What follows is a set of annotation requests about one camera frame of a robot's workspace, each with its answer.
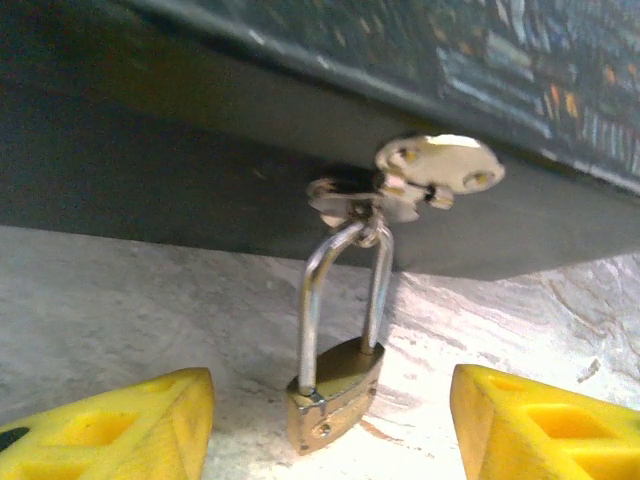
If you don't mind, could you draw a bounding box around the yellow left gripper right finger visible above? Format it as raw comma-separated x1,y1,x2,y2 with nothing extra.
449,363,640,480

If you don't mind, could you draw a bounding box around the silver metal hasp latch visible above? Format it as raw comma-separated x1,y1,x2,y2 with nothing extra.
305,132,506,229

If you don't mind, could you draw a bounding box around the brass padlock with steel shackle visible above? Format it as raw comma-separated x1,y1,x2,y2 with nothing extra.
285,219,396,455

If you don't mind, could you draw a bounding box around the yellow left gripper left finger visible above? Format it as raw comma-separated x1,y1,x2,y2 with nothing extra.
0,367,216,480

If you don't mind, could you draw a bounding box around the black ribbed aluminium case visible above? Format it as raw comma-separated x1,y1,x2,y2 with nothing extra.
0,0,640,282

